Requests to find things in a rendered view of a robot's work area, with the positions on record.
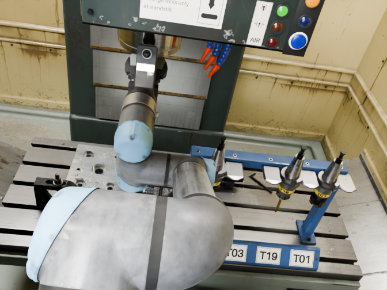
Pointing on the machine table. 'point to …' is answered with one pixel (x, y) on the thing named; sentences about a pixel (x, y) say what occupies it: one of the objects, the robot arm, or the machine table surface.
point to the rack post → (312, 222)
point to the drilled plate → (97, 168)
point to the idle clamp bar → (230, 182)
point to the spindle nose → (163, 46)
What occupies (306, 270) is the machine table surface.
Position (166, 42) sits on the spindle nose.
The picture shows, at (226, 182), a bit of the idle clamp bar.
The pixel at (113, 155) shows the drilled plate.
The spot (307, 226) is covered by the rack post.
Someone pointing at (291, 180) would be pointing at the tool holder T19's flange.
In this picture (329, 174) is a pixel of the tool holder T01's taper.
